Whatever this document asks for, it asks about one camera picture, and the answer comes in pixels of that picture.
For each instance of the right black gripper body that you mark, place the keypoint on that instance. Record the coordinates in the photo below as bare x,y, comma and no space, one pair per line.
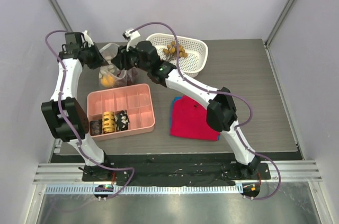
123,60

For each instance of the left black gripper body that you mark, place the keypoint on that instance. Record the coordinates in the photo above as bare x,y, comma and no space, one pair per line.
94,59

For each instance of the fake yellow grape bunch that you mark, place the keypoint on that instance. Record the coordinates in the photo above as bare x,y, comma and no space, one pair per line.
172,51

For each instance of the clear polka dot zip bag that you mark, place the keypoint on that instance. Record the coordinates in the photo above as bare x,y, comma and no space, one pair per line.
109,51

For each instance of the yellow fake fruit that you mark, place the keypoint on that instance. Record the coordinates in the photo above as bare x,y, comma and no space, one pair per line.
107,81

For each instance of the dark red fake grapes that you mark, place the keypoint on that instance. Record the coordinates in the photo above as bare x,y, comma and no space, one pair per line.
128,77

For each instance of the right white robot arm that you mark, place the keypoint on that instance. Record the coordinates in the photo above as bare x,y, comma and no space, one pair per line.
219,103

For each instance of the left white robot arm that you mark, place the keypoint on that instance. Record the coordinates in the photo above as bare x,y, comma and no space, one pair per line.
64,116

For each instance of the white perforated plastic basket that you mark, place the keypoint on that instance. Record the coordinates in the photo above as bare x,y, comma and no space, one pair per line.
196,50

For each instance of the blue folded cloth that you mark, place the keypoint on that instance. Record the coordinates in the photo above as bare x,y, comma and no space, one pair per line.
171,110

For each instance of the pink divided organizer tray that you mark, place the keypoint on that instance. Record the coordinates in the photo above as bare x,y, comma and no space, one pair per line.
134,99

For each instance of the black white patterned sock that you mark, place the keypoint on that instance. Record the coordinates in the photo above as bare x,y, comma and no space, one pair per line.
121,120

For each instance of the brown patterned rolled sock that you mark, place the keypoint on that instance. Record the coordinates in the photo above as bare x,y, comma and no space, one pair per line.
96,127

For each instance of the yellow patterned rolled sock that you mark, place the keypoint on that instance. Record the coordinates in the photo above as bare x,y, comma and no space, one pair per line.
108,122

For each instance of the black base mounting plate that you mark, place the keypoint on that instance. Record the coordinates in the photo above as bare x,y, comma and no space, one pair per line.
125,163

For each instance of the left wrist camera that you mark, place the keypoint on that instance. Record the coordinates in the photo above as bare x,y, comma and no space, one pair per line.
77,40

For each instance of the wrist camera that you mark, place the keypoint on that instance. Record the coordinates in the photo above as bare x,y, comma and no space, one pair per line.
133,37
77,40

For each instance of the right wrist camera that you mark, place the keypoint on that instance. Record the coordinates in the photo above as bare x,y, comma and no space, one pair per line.
133,37

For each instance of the slotted white cable duct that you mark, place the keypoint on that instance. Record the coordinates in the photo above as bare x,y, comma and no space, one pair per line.
103,189

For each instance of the right aluminium frame post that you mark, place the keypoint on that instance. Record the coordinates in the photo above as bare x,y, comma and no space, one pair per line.
279,22

